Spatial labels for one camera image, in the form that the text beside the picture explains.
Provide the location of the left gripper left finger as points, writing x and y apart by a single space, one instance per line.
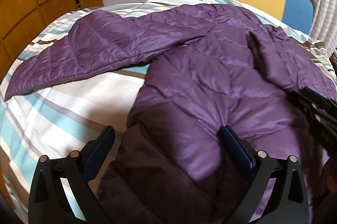
47 200

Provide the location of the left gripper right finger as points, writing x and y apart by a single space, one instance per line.
288 202

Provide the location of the striped bed duvet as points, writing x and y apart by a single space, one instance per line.
58 119

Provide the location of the purple quilted down jacket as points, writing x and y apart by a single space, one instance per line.
210 65

